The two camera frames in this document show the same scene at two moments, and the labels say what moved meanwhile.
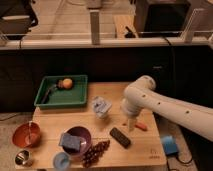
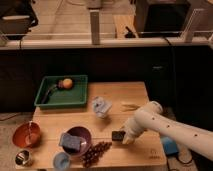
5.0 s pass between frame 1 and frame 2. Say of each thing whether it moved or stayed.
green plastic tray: stayed
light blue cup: stayed
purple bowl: stayed
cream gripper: moved
